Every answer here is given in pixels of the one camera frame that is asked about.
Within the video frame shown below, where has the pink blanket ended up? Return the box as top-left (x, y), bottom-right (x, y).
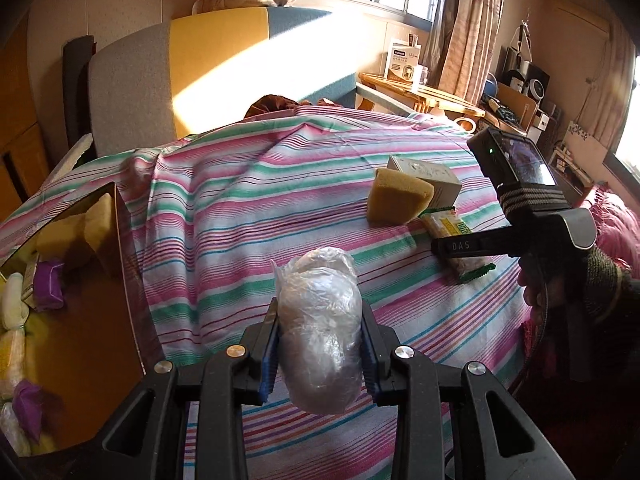
top-left (582, 185), bottom-right (640, 281)

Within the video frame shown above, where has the yellow wedge sponge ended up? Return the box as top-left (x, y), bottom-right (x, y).
top-left (367, 167), bottom-right (435, 226)

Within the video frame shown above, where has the long yellow sponge block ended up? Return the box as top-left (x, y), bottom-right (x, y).
top-left (35, 205), bottom-right (108, 271)

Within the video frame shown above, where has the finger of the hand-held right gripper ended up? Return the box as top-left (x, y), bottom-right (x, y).
top-left (431, 227), bottom-right (523, 262)

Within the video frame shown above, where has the person's right hand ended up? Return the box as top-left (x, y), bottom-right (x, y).
top-left (517, 247), bottom-right (633, 331)

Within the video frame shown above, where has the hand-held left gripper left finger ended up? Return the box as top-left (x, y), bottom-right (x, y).
top-left (87, 297), bottom-right (281, 480)

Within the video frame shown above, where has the white printed carton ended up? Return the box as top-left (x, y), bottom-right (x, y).
top-left (384, 37), bottom-right (426, 86)

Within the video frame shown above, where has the brown cloth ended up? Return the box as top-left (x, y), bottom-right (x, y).
top-left (245, 94), bottom-right (346, 121)

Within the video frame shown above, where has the green yellow cracker packet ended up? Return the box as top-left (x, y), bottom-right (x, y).
top-left (419, 207), bottom-right (497, 285)

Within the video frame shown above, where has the striped pink green sheet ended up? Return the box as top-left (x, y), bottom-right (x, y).
top-left (0, 105), bottom-right (541, 480)

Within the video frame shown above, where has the pale cream soft bundle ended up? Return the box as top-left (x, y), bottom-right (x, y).
top-left (0, 272), bottom-right (31, 331)

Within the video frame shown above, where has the black chair frame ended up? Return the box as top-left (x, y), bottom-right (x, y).
top-left (62, 35), bottom-right (98, 161)

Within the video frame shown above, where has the white metal rail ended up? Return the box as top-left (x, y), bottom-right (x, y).
top-left (356, 84), bottom-right (416, 116)

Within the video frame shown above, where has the black stereo speaker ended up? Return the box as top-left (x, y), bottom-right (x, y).
top-left (502, 47), bottom-right (551, 101)

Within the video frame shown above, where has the wooden side table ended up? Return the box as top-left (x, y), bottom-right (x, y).
top-left (359, 72), bottom-right (486, 121)

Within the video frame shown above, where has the dark red storage box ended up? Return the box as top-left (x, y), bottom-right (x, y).
top-left (0, 182), bottom-right (166, 456)

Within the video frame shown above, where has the white plastic bundle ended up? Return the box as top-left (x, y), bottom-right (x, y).
top-left (0, 402), bottom-right (38, 457)

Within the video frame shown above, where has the beige patterned curtain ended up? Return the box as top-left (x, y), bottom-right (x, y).
top-left (430, 0), bottom-right (503, 106)

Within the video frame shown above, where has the wooden cabinet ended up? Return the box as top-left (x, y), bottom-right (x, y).
top-left (0, 10), bottom-right (51, 221)

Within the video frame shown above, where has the small green white box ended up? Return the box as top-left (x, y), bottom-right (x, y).
top-left (22, 260), bottom-right (41, 306)

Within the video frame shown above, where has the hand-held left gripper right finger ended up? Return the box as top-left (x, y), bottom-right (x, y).
top-left (360, 302), bottom-right (576, 480)

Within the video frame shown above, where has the purple snack packet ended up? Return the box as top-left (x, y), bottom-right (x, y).
top-left (12, 380), bottom-right (56, 443)
top-left (35, 260), bottom-right (66, 311)

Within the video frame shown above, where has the cardboard box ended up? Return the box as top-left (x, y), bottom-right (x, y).
top-left (482, 82), bottom-right (538, 131)

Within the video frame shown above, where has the clear plastic bag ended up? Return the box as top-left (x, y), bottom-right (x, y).
top-left (270, 246), bottom-right (365, 415)

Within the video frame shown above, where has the large beige medicine box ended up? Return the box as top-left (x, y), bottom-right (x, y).
top-left (387, 155), bottom-right (462, 208)

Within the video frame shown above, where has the wall air conditioner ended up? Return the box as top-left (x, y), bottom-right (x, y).
top-left (552, 2), bottom-right (611, 36)

